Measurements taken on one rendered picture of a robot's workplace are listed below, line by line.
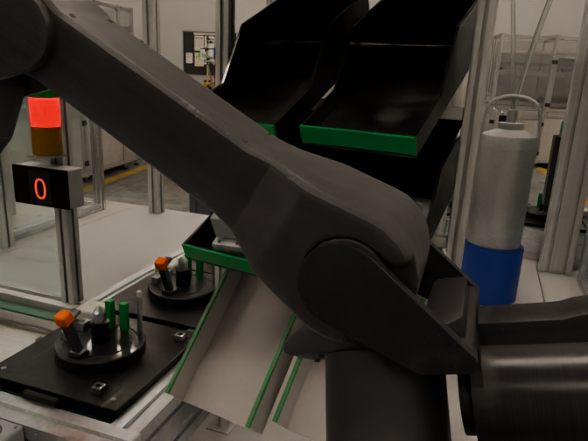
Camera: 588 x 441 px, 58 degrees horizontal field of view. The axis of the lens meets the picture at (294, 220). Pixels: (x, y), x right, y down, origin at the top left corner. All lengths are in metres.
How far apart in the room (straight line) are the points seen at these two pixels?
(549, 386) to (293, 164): 0.13
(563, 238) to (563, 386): 1.56
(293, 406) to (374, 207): 0.53
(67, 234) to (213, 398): 0.49
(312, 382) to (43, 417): 0.37
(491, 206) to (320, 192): 1.21
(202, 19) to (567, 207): 10.65
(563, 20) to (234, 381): 11.08
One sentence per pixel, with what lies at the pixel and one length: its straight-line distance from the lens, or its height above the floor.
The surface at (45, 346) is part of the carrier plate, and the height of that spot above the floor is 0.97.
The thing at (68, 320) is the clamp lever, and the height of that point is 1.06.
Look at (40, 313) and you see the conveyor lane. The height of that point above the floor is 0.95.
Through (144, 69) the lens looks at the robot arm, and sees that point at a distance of 0.25.
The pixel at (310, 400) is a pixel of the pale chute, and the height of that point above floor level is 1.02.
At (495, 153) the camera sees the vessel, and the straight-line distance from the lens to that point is 1.38.
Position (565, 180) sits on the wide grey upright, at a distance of 1.74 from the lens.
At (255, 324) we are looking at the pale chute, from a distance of 0.76.
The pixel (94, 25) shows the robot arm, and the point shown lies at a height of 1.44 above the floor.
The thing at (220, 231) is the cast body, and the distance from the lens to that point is 0.65.
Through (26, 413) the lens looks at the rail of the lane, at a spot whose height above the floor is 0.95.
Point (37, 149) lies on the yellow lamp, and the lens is 1.04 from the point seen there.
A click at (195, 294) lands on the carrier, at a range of 1.08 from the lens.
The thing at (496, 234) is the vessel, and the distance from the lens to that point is 1.42.
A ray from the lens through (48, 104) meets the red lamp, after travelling 1.03.
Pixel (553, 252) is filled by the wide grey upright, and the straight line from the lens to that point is 1.79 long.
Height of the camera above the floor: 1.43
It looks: 16 degrees down
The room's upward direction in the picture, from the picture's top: 3 degrees clockwise
